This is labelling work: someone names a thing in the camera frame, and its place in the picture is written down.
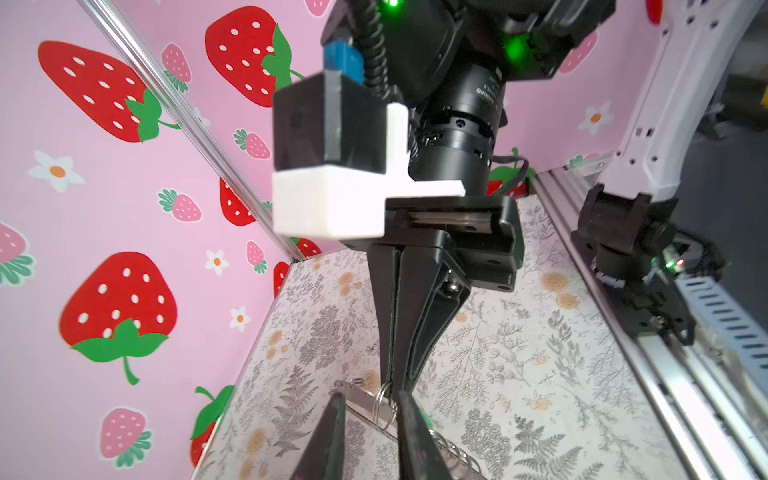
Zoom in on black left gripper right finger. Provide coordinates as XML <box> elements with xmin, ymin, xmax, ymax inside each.
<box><xmin>395</xmin><ymin>391</ymin><xmax>451</xmax><ymax>480</ymax></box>

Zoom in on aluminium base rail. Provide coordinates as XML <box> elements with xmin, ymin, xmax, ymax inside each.
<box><xmin>533</xmin><ymin>168</ymin><xmax>767</xmax><ymax>479</ymax></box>

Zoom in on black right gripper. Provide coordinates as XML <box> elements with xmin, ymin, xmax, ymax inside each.
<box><xmin>344</xmin><ymin>196</ymin><xmax>525</xmax><ymax>392</ymax></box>

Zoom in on white perforated cable tray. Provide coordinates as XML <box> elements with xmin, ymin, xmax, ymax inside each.
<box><xmin>676</xmin><ymin>277</ymin><xmax>767</xmax><ymax>380</ymax></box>

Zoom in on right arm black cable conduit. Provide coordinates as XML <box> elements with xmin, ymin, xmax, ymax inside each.
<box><xmin>347</xmin><ymin>0</ymin><xmax>403</xmax><ymax>100</ymax></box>

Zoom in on aluminium corner frame post right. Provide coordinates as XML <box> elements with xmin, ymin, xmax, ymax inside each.
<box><xmin>78</xmin><ymin>0</ymin><xmax>304</xmax><ymax>262</ymax></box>

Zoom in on green plastic key tag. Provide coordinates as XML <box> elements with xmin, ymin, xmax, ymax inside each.
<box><xmin>420</xmin><ymin>410</ymin><xmax>434</xmax><ymax>430</ymax></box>

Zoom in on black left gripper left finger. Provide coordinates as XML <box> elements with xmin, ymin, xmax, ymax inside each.
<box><xmin>291</xmin><ymin>392</ymin><xmax>346</xmax><ymax>480</ymax></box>

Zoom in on metal key holder plate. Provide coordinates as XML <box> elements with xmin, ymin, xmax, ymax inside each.
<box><xmin>332</xmin><ymin>379</ymin><xmax>484</xmax><ymax>479</ymax></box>

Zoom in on silver split keyring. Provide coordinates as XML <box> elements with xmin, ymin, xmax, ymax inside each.
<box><xmin>371</xmin><ymin>382</ymin><xmax>398</xmax><ymax>431</ymax></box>

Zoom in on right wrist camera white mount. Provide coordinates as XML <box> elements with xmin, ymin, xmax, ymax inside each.
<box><xmin>271</xmin><ymin>40</ymin><xmax>466</xmax><ymax>241</ymax></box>

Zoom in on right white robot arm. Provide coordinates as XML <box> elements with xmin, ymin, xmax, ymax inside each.
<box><xmin>502</xmin><ymin>1</ymin><xmax>761</xmax><ymax>345</ymax></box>

